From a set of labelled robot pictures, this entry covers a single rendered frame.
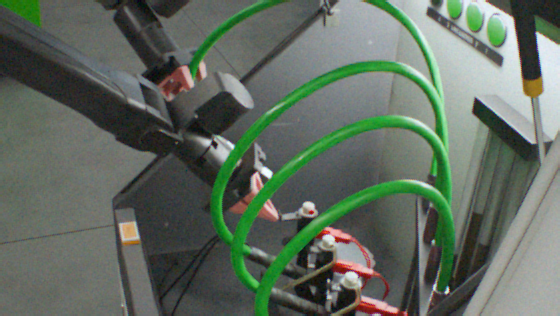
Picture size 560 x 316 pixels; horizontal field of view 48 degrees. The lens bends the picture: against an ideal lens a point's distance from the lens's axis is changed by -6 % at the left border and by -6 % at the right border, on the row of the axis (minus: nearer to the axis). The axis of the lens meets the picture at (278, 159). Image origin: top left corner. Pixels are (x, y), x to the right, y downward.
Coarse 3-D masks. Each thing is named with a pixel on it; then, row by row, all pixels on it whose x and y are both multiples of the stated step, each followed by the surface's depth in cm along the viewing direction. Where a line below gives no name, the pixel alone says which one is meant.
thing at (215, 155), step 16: (224, 144) 89; (256, 144) 92; (208, 160) 87; (224, 160) 88; (240, 160) 90; (256, 160) 88; (208, 176) 88; (240, 176) 88; (208, 192) 92; (224, 192) 89
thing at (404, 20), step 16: (272, 0) 89; (288, 0) 88; (368, 0) 87; (384, 0) 87; (240, 16) 90; (400, 16) 88; (224, 32) 92; (416, 32) 89; (208, 48) 93; (192, 64) 94; (432, 64) 91; (192, 80) 96; (432, 80) 92; (432, 160) 99; (432, 176) 100
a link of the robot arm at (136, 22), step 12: (132, 0) 96; (144, 0) 97; (120, 12) 95; (132, 12) 95; (144, 12) 96; (156, 12) 96; (120, 24) 96; (132, 24) 95; (144, 24) 95; (156, 24) 97; (132, 36) 96
